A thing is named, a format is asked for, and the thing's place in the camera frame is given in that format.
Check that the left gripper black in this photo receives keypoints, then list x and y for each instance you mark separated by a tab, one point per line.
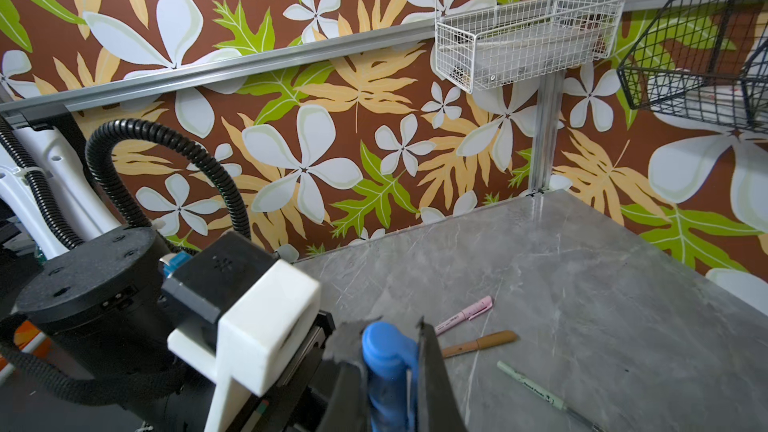
298	399

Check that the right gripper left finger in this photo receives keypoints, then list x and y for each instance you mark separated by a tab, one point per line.
348	408

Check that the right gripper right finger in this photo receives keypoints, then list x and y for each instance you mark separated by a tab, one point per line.
436	406

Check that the blue pen cap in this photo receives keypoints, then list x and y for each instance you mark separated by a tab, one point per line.
391	359

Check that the green pen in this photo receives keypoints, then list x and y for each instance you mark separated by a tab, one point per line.
548	396

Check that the brown pen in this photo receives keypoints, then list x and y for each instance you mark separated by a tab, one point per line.
481	343

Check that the pink pen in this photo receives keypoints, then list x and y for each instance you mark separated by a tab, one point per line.
467	314

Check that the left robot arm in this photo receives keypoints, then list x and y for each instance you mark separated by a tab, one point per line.
91	328

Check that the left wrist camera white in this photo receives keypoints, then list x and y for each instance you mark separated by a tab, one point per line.
241	314

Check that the white wire basket left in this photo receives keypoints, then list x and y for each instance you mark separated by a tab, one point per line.
492	47

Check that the black wire basket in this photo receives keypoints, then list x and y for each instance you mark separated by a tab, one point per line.
704	60

